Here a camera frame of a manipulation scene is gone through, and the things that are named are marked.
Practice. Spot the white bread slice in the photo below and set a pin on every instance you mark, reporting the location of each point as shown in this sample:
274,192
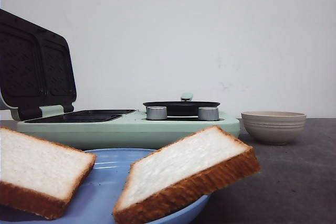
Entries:
180,173
39,176

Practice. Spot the beige ribbed bowl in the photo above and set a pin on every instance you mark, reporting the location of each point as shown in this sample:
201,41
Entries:
273,127

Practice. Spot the breakfast maker hinged lid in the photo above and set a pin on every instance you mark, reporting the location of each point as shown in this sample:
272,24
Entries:
36,69

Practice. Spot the mint green breakfast maker base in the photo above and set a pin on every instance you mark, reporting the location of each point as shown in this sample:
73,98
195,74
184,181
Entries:
128,128

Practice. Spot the left silver control knob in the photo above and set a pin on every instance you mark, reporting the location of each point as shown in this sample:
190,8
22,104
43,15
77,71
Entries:
156,113

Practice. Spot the silver control knob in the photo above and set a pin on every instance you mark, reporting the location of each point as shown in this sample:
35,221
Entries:
156,113
208,113

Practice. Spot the black round frying pan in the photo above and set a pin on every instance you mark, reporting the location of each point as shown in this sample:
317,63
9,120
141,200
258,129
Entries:
184,107

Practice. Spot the right silver control knob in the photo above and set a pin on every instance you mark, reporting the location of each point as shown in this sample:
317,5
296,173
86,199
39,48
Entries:
208,113

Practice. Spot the blue round plate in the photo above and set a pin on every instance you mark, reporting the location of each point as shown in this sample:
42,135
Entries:
97,195

